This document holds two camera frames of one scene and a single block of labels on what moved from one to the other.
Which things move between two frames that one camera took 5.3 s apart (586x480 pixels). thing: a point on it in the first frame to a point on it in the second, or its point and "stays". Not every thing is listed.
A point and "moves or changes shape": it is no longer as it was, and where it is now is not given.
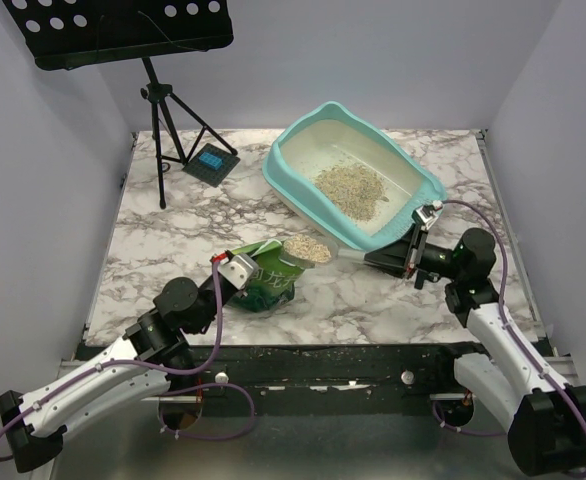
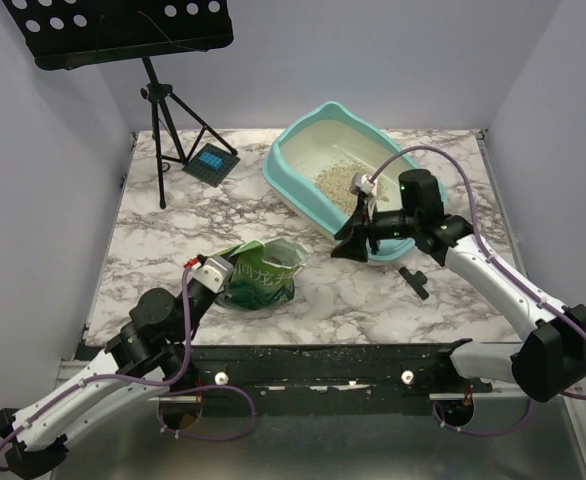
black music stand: x=67 y=33 stays
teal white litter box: x=349 y=174 stays
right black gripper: x=412 y=255 to x=364 y=228
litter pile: x=356 y=190 stays
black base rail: x=329 y=379 stays
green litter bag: x=277 y=279 moves or changes shape
